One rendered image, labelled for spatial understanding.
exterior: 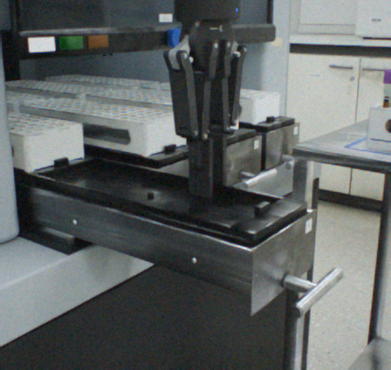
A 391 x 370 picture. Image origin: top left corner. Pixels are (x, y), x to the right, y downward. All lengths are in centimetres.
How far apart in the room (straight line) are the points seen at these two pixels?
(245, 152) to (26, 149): 39
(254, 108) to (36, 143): 45
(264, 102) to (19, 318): 62
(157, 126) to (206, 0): 27
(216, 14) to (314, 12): 315
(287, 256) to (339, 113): 246
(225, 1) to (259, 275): 28
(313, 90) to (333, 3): 80
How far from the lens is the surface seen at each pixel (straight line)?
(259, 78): 117
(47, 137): 76
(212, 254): 54
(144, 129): 79
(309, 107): 308
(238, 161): 93
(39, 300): 67
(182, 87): 59
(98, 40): 75
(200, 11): 59
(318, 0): 373
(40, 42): 69
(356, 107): 298
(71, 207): 67
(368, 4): 295
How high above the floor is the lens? 101
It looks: 16 degrees down
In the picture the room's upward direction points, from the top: straight up
